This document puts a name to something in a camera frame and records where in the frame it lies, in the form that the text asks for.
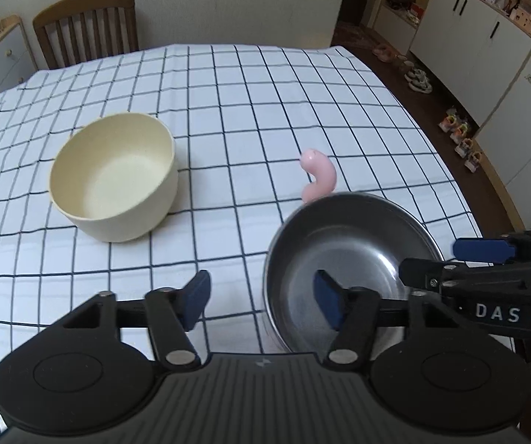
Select wooden slatted chair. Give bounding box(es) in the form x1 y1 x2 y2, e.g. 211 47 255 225
33 0 139 70

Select stainless steel bowl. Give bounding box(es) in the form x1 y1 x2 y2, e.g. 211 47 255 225
263 192 445 353

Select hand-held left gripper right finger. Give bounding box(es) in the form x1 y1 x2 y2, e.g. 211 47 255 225
313 269 463 371

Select cream bowl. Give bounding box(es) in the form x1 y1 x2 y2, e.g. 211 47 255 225
49 112 177 242

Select tall white cabinet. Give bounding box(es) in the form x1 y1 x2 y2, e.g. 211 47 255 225
474 48 531 227

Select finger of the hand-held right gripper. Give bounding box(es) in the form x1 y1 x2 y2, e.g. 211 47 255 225
399 259 461 295
453 229 531 265

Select grey sideboard with wooden top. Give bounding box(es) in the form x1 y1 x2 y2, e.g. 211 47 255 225
0 14 37 100

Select white checkered tablecloth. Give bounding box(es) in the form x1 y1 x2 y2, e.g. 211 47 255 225
0 44 485 440

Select white cabinet with black handles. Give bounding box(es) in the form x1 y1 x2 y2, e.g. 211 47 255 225
408 0 531 125

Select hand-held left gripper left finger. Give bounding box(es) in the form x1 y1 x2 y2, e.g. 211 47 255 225
53 269 212 373

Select wooden open shelf unit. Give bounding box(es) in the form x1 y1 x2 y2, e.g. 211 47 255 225
372 0 438 56

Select pink slippers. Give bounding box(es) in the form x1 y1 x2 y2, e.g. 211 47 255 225
371 43 398 64

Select pair of grey sneakers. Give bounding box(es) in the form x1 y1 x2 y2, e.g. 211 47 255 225
404 67 433 96

